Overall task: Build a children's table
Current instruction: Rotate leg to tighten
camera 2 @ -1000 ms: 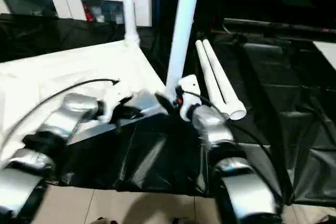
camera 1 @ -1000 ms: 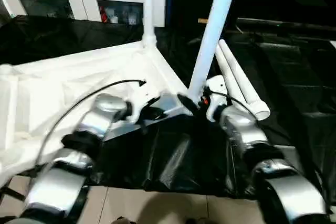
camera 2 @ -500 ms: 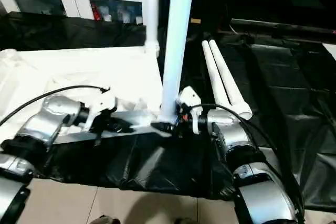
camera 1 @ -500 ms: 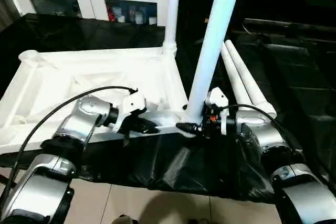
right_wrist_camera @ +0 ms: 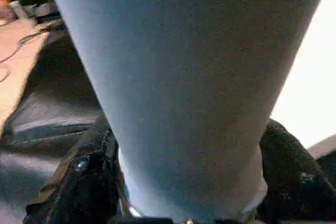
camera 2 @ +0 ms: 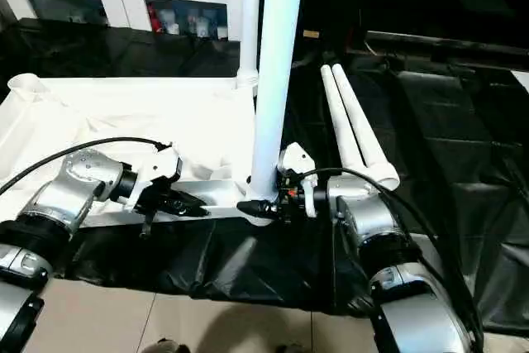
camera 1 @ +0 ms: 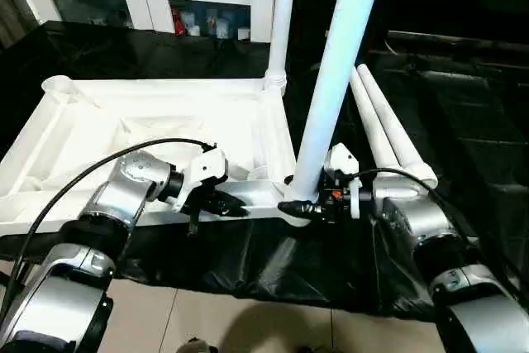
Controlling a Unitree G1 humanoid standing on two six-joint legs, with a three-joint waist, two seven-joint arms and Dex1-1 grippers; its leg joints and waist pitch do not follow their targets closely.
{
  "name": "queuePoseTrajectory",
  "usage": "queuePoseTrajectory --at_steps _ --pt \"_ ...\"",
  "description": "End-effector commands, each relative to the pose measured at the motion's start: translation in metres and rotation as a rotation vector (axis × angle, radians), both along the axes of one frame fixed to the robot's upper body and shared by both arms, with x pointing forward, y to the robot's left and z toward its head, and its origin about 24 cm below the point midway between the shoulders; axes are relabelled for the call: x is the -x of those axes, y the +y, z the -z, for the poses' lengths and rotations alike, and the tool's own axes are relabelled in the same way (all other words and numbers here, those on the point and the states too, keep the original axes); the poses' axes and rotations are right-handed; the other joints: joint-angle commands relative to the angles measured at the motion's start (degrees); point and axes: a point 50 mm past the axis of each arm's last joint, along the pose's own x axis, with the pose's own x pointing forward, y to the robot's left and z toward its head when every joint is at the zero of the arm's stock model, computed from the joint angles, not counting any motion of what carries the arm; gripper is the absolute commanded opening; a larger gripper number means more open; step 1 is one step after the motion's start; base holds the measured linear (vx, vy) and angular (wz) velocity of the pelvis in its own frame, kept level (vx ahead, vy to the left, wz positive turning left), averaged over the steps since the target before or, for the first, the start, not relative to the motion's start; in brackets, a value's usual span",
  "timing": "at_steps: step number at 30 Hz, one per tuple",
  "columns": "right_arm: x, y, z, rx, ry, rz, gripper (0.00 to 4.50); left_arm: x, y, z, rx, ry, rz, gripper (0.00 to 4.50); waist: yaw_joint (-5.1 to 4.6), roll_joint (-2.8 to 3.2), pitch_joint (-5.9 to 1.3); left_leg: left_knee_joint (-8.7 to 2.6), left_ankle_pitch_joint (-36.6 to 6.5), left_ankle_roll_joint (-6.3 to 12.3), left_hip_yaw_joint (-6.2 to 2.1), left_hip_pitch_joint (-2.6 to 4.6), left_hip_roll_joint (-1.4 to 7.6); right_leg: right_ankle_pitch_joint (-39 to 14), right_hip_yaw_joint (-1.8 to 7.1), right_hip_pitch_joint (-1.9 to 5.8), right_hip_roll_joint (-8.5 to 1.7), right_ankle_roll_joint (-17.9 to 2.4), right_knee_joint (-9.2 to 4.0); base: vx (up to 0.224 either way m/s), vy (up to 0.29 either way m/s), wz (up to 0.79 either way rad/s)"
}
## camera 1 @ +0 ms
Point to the white plastic table leg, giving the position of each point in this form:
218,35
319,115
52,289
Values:
396,134
283,18
335,80
372,130

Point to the red item behind glass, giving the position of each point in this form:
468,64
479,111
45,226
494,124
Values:
178,24

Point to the beige curtain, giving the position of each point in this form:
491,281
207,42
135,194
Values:
12,14

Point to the white plastic table top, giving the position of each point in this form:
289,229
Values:
124,113

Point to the long black rail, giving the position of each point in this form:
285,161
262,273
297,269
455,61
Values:
454,41

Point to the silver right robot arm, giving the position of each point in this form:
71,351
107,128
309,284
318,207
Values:
425,220

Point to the black plastic mat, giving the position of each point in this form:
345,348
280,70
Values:
268,262

